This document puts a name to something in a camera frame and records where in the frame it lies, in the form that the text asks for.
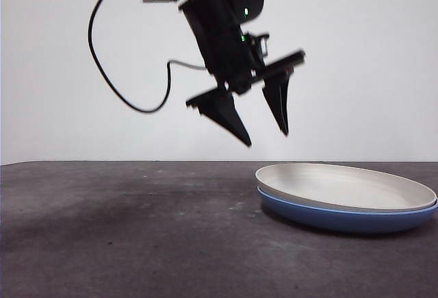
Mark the white round plate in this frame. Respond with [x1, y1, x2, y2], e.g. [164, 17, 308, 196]
[255, 162, 438, 214]

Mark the blue round plate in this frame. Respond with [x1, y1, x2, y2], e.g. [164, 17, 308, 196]
[257, 186, 438, 234]

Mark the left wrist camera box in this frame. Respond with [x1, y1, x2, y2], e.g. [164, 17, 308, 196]
[250, 32, 271, 66]

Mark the black looping cable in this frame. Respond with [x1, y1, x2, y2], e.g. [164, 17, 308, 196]
[88, 0, 208, 114]

